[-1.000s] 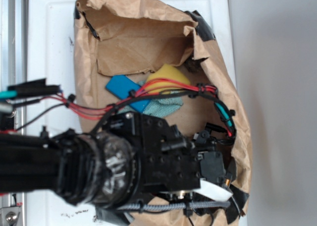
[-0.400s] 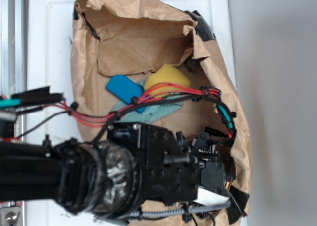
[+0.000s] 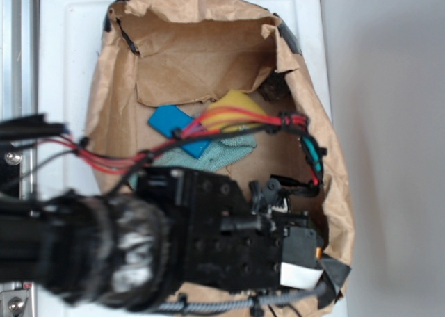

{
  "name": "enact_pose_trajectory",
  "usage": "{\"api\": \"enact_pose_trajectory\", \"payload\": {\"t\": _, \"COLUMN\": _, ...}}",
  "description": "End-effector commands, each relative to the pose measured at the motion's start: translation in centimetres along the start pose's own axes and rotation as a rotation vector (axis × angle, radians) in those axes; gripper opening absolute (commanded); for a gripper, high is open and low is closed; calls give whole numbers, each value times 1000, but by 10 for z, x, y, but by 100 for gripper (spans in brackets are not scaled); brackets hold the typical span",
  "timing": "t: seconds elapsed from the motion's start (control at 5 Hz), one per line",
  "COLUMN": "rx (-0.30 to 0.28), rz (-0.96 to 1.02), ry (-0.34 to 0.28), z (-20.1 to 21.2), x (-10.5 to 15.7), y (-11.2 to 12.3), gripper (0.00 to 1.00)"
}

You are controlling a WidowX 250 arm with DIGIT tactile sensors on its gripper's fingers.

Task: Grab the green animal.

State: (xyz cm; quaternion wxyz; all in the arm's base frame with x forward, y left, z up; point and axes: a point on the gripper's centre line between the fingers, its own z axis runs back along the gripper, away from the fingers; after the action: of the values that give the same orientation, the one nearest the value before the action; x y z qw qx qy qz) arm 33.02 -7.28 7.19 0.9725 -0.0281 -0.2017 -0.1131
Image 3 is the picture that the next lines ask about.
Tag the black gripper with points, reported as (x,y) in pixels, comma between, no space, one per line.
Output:
(221,240)

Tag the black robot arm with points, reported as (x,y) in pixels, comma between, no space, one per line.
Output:
(166,240)

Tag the teal knitted cloth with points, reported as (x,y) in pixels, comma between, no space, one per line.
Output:
(217,155)

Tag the blue rectangular block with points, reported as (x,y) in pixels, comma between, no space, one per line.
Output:
(167,119)

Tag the yellow sponge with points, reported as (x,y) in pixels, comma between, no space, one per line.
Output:
(231,113)

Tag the brown furry toy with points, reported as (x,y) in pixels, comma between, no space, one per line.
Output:
(274,88)

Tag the brown paper bag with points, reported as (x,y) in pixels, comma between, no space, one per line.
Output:
(190,53)

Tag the aluminium frame rail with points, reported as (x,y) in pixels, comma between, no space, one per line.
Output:
(19,85)

